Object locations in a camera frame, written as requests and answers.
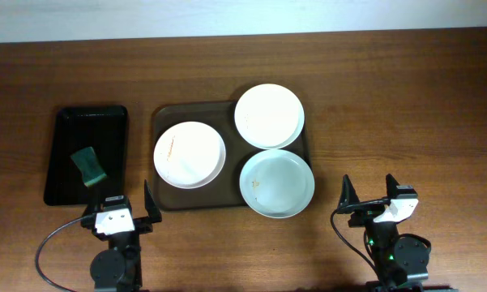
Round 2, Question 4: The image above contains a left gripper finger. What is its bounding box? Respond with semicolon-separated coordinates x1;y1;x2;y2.
144;180;162;224
83;186;101;217

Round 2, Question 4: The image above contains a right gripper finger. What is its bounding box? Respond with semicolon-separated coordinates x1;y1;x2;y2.
337;174;360;213
386;174;399;199

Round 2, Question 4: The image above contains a green cleaning sponge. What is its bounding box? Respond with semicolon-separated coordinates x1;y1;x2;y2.
70;147;107;188

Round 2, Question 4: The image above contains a white plate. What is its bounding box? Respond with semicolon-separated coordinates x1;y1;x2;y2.
153;122;226;189
234;84;305;149

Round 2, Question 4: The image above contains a pale blue plate bottom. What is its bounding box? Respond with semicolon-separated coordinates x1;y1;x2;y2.
239;149;315;219

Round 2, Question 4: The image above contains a white plate top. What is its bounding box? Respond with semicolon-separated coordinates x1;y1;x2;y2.
234;84;305;149

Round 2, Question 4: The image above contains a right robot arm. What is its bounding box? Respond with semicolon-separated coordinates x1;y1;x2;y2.
330;174;431;291

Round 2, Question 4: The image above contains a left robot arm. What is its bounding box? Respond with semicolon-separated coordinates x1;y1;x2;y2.
81;182;162;292

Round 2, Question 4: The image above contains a brown plastic serving tray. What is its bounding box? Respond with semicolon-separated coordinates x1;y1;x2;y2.
151;100;313;212

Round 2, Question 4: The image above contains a black rectangular tray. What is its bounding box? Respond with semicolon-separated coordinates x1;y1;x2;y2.
44;105;128;206

